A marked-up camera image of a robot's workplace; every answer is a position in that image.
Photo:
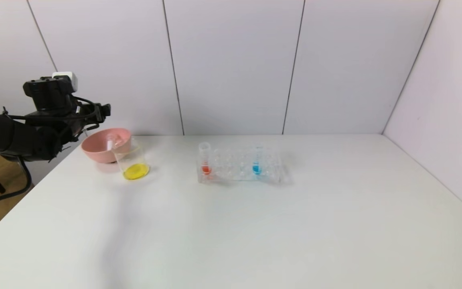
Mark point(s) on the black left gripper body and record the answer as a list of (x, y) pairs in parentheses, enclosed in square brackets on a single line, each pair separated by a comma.
[(103, 110)]

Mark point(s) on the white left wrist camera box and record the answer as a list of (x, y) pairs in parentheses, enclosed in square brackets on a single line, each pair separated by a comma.
[(66, 78)]

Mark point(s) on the pink bowl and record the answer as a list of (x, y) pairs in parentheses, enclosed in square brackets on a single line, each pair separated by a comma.
[(96, 152)]

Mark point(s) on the test tube with blue pigment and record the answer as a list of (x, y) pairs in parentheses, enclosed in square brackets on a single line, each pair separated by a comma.
[(257, 168)]

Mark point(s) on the clear glass beaker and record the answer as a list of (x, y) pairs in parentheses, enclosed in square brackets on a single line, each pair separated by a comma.
[(134, 171)]

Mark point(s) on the black and orange left arm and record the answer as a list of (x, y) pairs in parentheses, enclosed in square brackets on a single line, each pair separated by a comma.
[(14, 136)]

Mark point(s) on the test tube with red pigment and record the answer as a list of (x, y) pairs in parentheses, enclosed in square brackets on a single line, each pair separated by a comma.
[(206, 169)]

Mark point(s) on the test tube with yellow pigment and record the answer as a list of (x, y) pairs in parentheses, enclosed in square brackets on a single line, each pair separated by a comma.
[(110, 142)]

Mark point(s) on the clear acrylic test tube rack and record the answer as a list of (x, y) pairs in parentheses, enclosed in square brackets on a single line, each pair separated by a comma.
[(231, 169)]

